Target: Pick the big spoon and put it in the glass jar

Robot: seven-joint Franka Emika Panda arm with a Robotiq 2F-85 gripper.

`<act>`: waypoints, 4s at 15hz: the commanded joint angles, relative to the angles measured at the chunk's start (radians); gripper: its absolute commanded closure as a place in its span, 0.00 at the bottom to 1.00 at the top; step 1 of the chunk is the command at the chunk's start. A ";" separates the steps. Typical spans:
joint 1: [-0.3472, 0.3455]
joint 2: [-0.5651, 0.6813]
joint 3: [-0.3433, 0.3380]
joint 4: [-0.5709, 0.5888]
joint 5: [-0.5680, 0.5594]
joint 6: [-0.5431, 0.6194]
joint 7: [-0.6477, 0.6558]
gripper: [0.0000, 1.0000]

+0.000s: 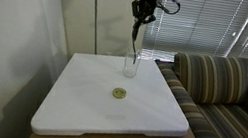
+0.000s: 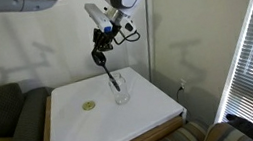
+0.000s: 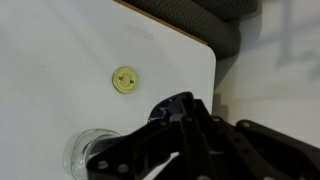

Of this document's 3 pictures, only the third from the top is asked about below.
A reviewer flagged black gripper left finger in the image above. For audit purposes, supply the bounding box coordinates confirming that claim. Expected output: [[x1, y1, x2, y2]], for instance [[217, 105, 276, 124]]
[[87, 97, 205, 180]]

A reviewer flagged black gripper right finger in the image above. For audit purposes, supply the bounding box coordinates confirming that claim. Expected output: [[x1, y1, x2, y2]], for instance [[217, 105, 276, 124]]
[[194, 99, 320, 180]]

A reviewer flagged clear glass jar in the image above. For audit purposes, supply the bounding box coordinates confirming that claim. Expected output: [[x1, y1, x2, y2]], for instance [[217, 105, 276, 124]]
[[62, 128, 123, 180]]

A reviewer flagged gold metal jar lid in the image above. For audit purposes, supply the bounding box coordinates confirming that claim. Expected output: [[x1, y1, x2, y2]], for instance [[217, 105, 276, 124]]
[[112, 66, 140, 95]]

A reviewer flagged white table board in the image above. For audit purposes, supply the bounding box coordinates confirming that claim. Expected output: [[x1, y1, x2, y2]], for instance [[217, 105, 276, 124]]
[[0, 0, 217, 180]]

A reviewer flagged grey mesh chair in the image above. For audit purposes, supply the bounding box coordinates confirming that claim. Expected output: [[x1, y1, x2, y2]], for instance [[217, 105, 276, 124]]
[[123, 0, 261, 61]]

